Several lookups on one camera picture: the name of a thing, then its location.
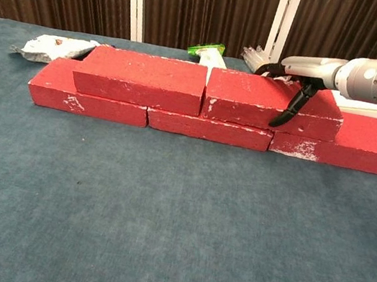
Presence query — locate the blue table cloth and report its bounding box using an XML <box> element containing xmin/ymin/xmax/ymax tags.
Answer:
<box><xmin>0</xmin><ymin>17</ymin><xmax>377</xmax><ymax>282</ymax></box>

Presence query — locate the green white snack bag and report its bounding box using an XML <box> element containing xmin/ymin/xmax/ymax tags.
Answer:
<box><xmin>182</xmin><ymin>37</ymin><xmax>232</xmax><ymax>81</ymax></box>

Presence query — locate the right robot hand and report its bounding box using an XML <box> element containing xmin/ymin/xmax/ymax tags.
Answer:
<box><xmin>245</xmin><ymin>45</ymin><xmax>350</xmax><ymax>139</ymax></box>

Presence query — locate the crumpled white snack packet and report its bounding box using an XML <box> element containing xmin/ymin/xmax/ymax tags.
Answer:
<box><xmin>9</xmin><ymin>26</ymin><xmax>101</xmax><ymax>73</ymax></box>

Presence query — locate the clear plastic straw bundle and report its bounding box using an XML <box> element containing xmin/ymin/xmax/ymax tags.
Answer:
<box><xmin>237</xmin><ymin>42</ymin><xmax>276</xmax><ymax>76</ymax></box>

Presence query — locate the flat white cardboard box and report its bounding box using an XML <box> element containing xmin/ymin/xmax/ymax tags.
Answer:
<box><xmin>328</xmin><ymin>89</ymin><xmax>377</xmax><ymax>122</ymax></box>

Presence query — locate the red brick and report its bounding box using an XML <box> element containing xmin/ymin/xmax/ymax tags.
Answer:
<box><xmin>266</xmin><ymin>99</ymin><xmax>377</xmax><ymax>175</ymax></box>
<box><xmin>24</xmin><ymin>53</ymin><xmax>157</xmax><ymax>129</ymax></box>
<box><xmin>68</xmin><ymin>40</ymin><xmax>211</xmax><ymax>117</ymax></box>
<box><xmin>200</xmin><ymin>65</ymin><xmax>350</xmax><ymax>144</ymax></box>
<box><xmin>143</xmin><ymin>106</ymin><xmax>275</xmax><ymax>153</ymax></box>

